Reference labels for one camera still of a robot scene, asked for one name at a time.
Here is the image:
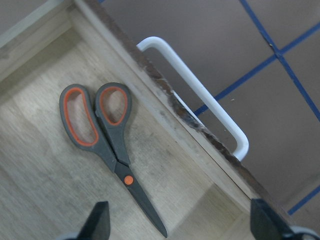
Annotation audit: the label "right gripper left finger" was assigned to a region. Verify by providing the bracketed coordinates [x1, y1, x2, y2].
[75, 201, 111, 240]

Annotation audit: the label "orange grey scissors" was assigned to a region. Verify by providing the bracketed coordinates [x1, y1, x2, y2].
[59, 82, 168, 238]

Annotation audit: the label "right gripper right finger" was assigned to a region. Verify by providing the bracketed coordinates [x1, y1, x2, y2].
[250, 198, 296, 240]

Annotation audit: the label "white drawer handle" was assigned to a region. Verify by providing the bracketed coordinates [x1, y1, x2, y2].
[136, 36, 249, 162]

